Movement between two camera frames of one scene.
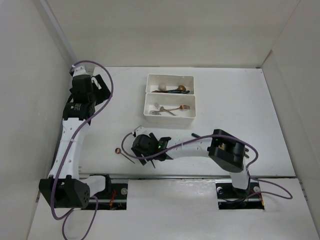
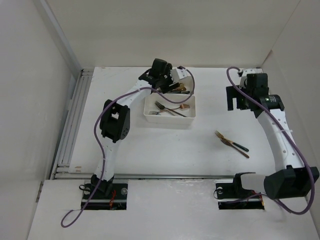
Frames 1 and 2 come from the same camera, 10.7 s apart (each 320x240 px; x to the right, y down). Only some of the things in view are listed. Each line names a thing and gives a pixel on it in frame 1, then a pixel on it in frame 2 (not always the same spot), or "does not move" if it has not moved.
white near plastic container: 184,116 does not move
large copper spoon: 181,88 does not move
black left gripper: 103,94 → 166,87
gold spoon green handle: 182,92 does not move
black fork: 152,162 → 162,107
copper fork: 182,106 does not move
